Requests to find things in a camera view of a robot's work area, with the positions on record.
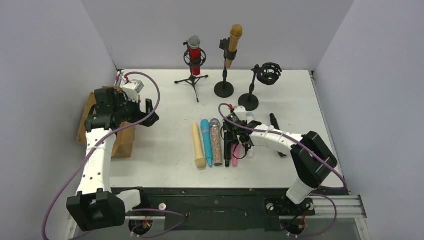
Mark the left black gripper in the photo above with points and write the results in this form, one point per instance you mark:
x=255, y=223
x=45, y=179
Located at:
x=139, y=110

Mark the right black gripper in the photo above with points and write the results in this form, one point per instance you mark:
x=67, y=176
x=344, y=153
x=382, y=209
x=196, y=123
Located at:
x=234, y=133

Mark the black microphone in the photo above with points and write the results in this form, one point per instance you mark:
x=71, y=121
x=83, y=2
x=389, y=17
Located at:
x=227, y=149
x=274, y=123

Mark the white microphone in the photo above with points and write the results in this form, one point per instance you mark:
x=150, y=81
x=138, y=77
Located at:
x=250, y=118

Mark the pink microphone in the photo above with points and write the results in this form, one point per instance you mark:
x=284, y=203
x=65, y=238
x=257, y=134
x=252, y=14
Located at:
x=235, y=154

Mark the silver glitter microphone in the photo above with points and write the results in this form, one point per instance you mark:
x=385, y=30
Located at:
x=216, y=142

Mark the blue microphone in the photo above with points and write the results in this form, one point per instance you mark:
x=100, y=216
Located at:
x=206, y=134

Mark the black clip microphone stand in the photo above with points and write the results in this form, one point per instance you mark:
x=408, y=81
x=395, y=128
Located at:
x=225, y=89

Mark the brown cardboard box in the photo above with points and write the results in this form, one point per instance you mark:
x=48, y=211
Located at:
x=122, y=142

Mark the cream microphone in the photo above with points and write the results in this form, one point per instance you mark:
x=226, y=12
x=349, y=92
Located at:
x=199, y=158

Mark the black tripod shock-mount stand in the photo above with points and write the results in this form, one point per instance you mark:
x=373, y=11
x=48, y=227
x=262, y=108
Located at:
x=193, y=80

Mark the red glitter microphone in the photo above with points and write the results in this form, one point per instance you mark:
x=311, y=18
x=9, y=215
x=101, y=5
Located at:
x=195, y=54

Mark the gold microphone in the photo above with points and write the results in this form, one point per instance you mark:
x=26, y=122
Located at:
x=236, y=33

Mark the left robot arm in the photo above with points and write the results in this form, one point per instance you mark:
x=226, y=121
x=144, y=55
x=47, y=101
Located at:
x=94, y=206

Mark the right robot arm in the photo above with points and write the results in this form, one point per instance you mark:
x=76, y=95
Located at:
x=312, y=158

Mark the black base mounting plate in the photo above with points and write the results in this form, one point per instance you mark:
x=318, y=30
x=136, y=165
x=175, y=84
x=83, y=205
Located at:
x=182, y=222

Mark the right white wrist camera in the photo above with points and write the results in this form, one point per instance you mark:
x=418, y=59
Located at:
x=240, y=111

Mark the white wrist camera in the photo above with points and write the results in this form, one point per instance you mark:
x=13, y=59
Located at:
x=240, y=111
x=132, y=89

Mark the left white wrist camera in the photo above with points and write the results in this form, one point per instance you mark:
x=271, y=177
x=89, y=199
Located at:
x=132, y=89

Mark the aluminium frame rail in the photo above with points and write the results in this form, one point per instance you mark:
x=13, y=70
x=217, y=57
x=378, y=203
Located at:
x=243, y=206

